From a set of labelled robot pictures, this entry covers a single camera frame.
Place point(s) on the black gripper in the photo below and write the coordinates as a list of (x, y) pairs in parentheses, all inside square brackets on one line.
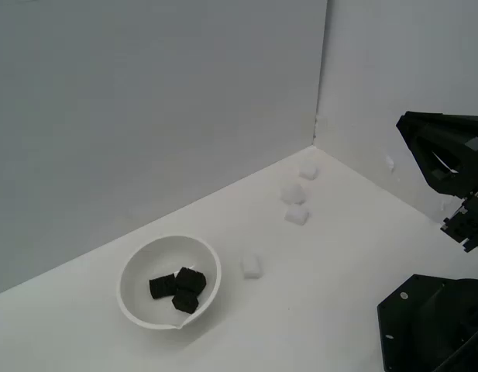
[(469, 224)]

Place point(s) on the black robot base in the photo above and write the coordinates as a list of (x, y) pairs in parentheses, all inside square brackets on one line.
[(417, 329)]

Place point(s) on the small white foam cube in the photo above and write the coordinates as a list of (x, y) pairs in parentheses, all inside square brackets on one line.
[(293, 193), (251, 266), (296, 215), (308, 170)]

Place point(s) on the white bowl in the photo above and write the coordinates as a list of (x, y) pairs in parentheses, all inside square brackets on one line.
[(145, 263)]

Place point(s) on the small black foam box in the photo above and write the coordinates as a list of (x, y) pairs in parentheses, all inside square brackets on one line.
[(190, 280), (162, 286), (185, 301)]

